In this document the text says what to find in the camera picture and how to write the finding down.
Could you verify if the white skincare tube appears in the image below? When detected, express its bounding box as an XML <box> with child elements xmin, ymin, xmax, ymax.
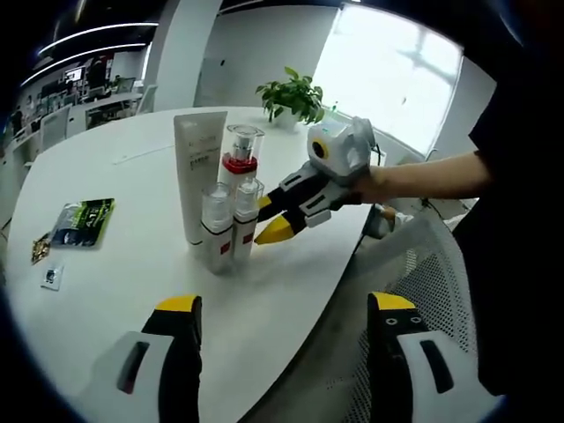
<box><xmin>173</xmin><ymin>110</ymin><xmax>229</xmax><ymax>247</ymax></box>

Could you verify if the gold foil sachet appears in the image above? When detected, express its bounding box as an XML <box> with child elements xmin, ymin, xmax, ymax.
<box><xmin>30</xmin><ymin>231</ymin><xmax>54</xmax><ymax>266</ymax></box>

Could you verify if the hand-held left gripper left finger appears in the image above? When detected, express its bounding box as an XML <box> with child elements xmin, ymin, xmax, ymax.
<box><xmin>87</xmin><ymin>293</ymin><xmax>204</xmax><ymax>423</ymax></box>

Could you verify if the person in dark clothes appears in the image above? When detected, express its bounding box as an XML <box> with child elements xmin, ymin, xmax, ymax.
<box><xmin>451</xmin><ymin>17</ymin><xmax>564</xmax><ymax>397</ymax></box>

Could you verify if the grey mesh office chair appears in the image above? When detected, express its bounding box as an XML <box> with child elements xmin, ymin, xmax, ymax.
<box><xmin>350</xmin><ymin>211</ymin><xmax>481</xmax><ymax>423</ymax></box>

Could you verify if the person's right hand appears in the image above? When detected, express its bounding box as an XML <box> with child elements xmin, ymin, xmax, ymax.
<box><xmin>352</xmin><ymin>165</ymin><xmax>397</xmax><ymax>206</ymax></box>

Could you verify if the green potted plant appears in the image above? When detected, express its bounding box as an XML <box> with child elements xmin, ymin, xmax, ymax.
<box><xmin>255</xmin><ymin>65</ymin><xmax>326</xmax><ymax>130</ymax></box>

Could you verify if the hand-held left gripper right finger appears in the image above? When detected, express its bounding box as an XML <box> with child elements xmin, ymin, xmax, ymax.
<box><xmin>367</xmin><ymin>291</ymin><xmax>485</xmax><ymax>423</ymax></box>

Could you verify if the clear packet with blue square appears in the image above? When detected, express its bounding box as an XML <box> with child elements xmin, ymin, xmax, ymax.
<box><xmin>40</xmin><ymin>259</ymin><xmax>67</xmax><ymax>293</ymax></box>

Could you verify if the green black foil packet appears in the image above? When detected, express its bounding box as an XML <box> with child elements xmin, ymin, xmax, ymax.
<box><xmin>49</xmin><ymin>197</ymin><xmax>116</xmax><ymax>251</ymax></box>

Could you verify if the large window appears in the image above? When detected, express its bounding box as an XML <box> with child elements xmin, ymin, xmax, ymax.
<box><xmin>315</xmin><ymin>6</ymin><xmax>464</xmax><ymax>156</ymax></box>

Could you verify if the tall red-collared white skincare bottle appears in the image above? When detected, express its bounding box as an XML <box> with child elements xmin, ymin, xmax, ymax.
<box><xmin>219</xmin><ymin>123</ymin><xmax>266</xmax><ymax>208</ymax></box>

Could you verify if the small red-label white skincare bottle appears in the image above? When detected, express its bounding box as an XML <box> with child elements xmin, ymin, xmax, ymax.
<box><xmin>232</xmin><ymin>177</ymin><xmax>266</xmax><ymax>260</ymax></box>
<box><xmin>200</xmin><ymin>182</ymin><xmax>235</xmax><ymax>276</ymax></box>

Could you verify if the white office chair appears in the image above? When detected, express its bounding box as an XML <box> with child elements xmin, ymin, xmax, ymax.
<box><xmin>40</xmin><ymin>107</ymin><xmax>72</xmax><ymax>152</ymax></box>
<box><xmin>139</xmin><ymin>84</ymin><xmax>159</xmax><ymax>116</ymax></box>

